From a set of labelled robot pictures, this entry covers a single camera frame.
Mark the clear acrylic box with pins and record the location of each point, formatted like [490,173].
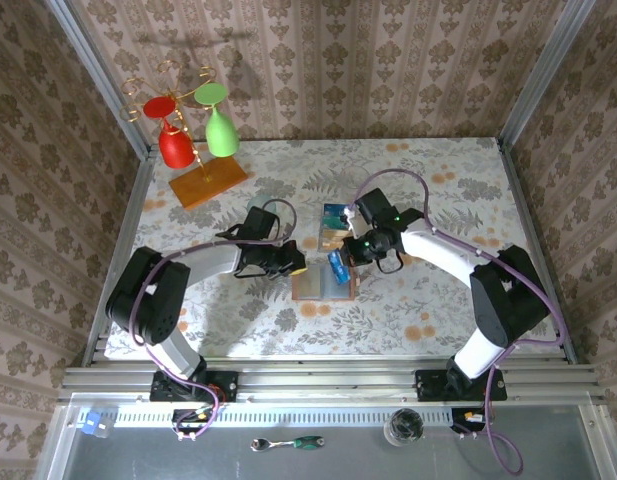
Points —
[338,226]

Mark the brown leather card holder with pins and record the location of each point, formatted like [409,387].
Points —
[349,294]

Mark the light blue chip credit card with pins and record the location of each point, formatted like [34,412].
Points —
[333,214]

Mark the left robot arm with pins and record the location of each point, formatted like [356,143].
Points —
[145,295]

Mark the frosted teal cup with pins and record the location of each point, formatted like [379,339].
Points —
[258,201]

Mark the floral fern tablecloth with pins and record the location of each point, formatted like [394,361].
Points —
[338,330]

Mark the green wine glass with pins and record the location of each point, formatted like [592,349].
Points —
[222,135]

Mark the red wine glass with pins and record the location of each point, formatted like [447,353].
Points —
[177,147]

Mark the clear jar with black parts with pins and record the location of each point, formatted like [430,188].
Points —
[403,427]

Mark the black wiring connector block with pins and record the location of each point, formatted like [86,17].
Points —
[188,422]

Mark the small clear plastic piece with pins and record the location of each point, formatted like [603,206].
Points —
[105,429]

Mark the blue plastic connector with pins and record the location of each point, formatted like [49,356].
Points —
[91,422]

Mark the grey metal shelf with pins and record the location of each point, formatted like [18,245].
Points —
[138,460]

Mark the aluminium cross rail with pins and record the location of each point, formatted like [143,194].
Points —
[328,382]

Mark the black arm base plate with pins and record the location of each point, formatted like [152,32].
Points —
[428,387]
[228,387]

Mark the aluminium side rail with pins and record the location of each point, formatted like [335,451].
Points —
[134,200]
[521,200]

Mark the aluminium frame post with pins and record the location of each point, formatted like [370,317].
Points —
[101,75]
[543,75]

